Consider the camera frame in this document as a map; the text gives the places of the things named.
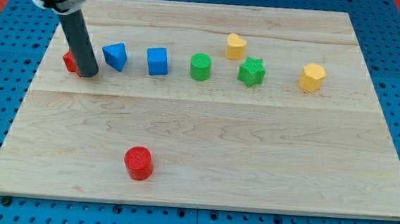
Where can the wooden board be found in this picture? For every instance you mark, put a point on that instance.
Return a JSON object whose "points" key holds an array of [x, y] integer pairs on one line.
{"points": [[215, 144]]}

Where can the green cylinder block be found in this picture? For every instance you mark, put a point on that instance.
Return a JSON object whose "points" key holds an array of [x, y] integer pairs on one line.
{"points": [[200, 68]]}

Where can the green star block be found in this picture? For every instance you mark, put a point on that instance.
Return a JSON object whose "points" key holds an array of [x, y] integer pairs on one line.
{"points": [[251, 72]]}

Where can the blue cube block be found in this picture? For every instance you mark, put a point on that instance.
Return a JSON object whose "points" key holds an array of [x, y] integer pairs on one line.
{"points": [[157, 61]]}

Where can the yellow heart block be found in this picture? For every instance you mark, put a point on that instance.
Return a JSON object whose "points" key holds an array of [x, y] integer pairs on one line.
{"points": [[236, 47]]}

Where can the red cylinder block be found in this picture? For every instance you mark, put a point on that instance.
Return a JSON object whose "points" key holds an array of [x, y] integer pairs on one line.
{"points": [[138, 162]]}

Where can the blue triangle block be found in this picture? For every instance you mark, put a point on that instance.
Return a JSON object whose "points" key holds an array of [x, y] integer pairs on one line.
{"points": [[115, 56]]}

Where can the yellow hexagon block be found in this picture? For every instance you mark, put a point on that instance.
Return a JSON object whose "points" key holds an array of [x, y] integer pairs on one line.
{"points": [[312, 77]]}

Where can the red block behind rod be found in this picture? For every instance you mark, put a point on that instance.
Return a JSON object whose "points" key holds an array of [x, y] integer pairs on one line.
{"points": [[70, 64]]}

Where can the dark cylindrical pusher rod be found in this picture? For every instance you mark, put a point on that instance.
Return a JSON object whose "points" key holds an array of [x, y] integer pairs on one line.
{"points": [[78, 40]]}

